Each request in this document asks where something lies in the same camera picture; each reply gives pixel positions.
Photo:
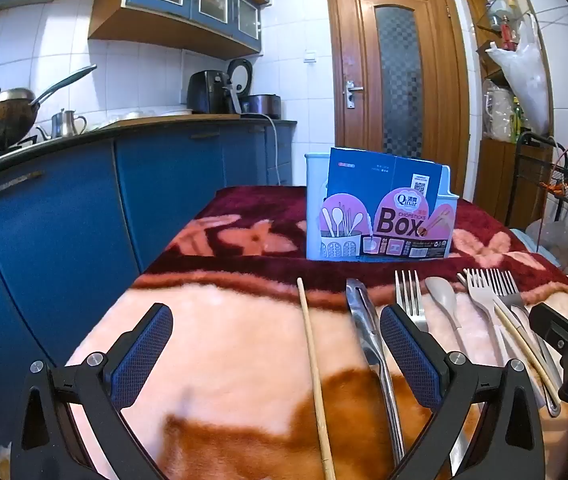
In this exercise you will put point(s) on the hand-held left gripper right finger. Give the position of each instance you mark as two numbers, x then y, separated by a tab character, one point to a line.
409	355

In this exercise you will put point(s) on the bag of eggs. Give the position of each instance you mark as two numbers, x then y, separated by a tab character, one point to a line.
564	250

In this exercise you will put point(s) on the blue wall cabinet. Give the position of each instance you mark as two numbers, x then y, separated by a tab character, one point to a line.
179	5

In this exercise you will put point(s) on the green bottle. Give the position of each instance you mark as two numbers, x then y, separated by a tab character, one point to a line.
516	120

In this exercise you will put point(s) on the wooden shelf unit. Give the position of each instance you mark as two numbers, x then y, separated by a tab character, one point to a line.
499	185

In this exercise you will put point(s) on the rice cooker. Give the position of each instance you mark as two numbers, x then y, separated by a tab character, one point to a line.
261	104

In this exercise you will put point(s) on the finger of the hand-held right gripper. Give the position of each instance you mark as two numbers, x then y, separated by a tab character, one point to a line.
551	322

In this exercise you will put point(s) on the steel tongs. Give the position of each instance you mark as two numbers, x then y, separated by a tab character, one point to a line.
364	320

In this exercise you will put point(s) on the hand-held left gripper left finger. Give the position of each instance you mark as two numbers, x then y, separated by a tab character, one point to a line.
144	355

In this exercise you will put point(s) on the white plastic fork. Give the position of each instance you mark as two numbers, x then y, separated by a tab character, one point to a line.
484	305

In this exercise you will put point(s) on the blue base cabinets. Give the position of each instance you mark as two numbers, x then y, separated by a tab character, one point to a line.
64	220

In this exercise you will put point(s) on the steel fork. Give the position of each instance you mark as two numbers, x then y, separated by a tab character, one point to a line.
411	305
506	287

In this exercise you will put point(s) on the black air fryer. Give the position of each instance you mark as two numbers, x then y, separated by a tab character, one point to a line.
206	92

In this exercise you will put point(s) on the steel kettle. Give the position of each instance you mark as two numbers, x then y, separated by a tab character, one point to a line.
64	124

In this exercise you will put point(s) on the light blue utensil holder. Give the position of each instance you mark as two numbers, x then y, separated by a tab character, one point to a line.
314	200

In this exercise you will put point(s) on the blue printed cardboard sleeve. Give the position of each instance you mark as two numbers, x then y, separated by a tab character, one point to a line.
374	180

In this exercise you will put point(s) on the wooden door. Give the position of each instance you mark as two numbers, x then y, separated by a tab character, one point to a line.
349	50

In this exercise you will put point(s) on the white jug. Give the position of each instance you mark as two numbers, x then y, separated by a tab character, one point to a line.
496	110

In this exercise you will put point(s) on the red pink printed blanket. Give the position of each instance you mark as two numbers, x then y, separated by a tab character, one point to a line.
244	350

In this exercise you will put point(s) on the beige spoon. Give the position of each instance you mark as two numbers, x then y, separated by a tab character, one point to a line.
441	292

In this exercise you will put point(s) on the white light switch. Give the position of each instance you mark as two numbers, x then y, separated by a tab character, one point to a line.
309	56

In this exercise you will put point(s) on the white plastic bag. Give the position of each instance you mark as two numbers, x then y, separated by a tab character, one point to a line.
526	80

